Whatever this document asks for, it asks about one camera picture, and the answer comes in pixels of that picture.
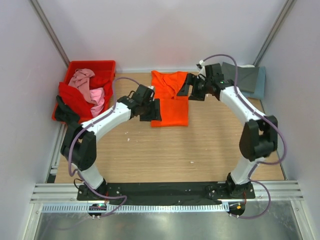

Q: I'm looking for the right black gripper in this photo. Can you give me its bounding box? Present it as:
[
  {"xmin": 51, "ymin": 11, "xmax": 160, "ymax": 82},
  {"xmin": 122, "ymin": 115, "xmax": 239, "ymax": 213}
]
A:
[{"xmin": 177, "ymin": 73, "xmax": 212, "ymax": 102}]

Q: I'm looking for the orange t shirt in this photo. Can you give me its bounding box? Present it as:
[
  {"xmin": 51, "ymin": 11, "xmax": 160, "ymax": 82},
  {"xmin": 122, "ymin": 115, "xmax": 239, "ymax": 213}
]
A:
[{"xmin": 150, "ymin": 70, "xmax": 189, "ymax": 128}]

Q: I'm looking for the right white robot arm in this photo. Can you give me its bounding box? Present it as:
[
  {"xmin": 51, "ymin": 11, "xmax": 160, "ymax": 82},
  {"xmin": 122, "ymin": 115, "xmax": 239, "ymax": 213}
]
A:
[{"xmin": 177, "ymin": 63, "xmax": 278, "ymax": 198}]

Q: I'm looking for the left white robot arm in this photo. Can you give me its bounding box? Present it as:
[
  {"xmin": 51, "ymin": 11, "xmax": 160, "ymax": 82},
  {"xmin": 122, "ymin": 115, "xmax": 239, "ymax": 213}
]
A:
[{"xmin": 60, "ymin": 84, "xmax": 162, "ymax": 200}]

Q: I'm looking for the folded white t shirt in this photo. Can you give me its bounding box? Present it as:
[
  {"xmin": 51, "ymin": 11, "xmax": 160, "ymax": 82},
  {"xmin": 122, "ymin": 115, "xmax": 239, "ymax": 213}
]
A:
[{"xmin": 238, "ymin": 64, "xmax": 255, "ymax": 68}]

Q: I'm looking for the folded grey t shirt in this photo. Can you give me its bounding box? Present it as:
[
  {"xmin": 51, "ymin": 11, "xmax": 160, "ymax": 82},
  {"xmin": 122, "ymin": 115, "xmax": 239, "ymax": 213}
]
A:
[{"xmin": 221, "ymin": 62, "xmax": 259, "ymax": 93}]

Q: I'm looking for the light pink t shirt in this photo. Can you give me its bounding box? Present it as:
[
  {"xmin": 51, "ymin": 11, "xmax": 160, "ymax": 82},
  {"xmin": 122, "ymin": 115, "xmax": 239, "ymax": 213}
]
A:
[{"xmin": 90, "ymin": 87, "xmax": 105, "ymax": 118}]

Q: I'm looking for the folded blue t shirt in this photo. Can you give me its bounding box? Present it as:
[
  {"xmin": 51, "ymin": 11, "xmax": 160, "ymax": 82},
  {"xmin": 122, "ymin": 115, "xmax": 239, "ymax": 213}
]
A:
[{"xmin": 241, "ymin": 66, "xmax": 266, "ymax": 100}]

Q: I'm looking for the red plastic bin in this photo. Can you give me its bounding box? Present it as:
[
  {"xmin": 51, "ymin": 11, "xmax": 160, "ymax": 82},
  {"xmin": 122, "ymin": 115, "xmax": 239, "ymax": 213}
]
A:
[{"xmin": 52, "ymin": 60, "xmax": 116, "ymax": 121}]

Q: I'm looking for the red t shirt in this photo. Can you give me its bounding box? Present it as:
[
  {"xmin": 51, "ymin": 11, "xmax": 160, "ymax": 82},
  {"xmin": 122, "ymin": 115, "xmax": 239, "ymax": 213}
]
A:
[{"xmin": 58, "ymin": 75, "xmax": 113, "ymax": 123}]

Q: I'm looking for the dusty pink t shirt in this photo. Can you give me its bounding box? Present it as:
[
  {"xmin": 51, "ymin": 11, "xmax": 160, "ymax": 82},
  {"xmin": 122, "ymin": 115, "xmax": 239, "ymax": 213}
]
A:
[{"xmin": 68, "ymin": 68, "xmax": 96, "ymax": 104}]

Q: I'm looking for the black t shirt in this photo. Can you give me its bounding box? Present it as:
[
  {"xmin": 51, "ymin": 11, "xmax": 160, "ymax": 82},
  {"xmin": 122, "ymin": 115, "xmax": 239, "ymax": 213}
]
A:
[{"xmin": 53, "ymin": 95, "xmax": 80, "ymax": 125}]

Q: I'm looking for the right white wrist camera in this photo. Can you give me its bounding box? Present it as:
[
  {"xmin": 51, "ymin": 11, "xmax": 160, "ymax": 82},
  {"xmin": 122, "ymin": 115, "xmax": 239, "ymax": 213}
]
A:
[{"xmin": 196, "ymin": 60, "xmax": 206, "ymax": 76}]

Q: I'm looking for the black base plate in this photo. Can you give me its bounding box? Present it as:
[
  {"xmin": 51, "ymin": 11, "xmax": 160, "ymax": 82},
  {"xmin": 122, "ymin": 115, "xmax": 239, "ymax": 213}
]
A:
[{"xmin": 76, "ymin": 181, "xmax": 256, "ymax": 207}]

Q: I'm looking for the grey slotted cable duct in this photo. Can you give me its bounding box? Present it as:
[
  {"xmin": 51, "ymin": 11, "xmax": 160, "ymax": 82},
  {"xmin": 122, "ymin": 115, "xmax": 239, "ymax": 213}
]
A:
[{"xmin": 41, "ymin": 202, "xmax": 229, "ymax": 214}]

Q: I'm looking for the aluminium frame rail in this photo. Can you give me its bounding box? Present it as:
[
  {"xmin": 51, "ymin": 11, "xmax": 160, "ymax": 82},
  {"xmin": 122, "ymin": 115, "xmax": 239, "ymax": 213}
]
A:
[{"xmin": 30, "ymin": 180, "xmax": 304, "ymax": 203}]

